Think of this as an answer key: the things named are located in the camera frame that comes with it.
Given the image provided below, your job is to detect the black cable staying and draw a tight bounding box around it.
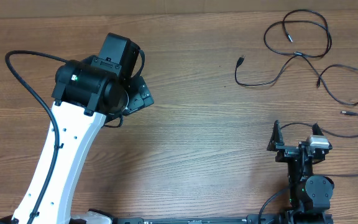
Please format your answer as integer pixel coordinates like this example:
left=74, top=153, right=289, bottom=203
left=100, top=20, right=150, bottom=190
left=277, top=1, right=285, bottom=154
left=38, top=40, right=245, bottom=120
left=279, top=111, right=358, bottom=178

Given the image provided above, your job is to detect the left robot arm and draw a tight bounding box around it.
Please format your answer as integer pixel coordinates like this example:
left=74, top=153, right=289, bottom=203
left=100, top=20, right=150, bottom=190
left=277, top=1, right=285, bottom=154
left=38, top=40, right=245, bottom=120
left=0, top=33, right=154, bottom=224

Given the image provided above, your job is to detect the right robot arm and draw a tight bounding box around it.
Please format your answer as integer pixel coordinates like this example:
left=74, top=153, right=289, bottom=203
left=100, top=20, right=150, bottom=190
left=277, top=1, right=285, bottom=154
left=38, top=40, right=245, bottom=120
left=267, top=121, right=334, bottom=223

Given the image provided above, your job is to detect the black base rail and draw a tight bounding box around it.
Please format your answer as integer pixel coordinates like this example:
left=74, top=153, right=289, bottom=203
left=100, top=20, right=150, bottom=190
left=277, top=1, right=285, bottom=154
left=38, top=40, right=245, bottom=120
left=70, top=208, right=334, bottom=224

